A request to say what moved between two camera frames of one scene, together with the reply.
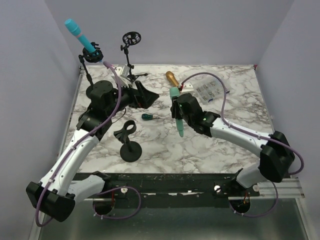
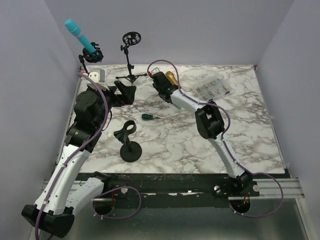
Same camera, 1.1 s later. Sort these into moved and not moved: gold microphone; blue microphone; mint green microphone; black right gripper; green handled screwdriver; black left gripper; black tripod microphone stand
Moved: mint green microphone; black left gripper; black right gripper
Not moved: black tripod microphone stand; green handled screwdriver; gold microphone; blue microphone
